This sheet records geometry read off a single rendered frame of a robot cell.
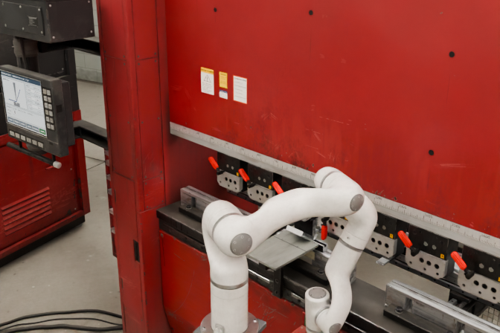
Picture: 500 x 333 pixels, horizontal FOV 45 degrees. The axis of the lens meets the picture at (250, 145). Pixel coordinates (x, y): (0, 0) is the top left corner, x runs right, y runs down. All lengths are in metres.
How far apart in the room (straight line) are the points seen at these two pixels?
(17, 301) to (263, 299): 1.95
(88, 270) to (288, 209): 2.68
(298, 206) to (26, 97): 1.55
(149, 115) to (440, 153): 1.45
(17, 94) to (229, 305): 1.59
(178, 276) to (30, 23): 1.41
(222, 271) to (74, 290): 2.39
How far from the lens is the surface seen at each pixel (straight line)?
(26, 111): 3.01
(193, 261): 3.00
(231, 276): 1.88
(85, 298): 4.09
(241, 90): 2.57
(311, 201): 1.89
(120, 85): 2.91
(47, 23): 2.75
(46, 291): 4.23
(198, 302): 3.11
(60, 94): 2.79
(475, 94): 1.95
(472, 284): 2.16
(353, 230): 2.06
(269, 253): 2.45
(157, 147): 3.00
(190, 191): 3.07
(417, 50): 2.02
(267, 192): 2.60
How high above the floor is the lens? 2.24
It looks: 20 degrees down
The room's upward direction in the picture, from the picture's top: straight up
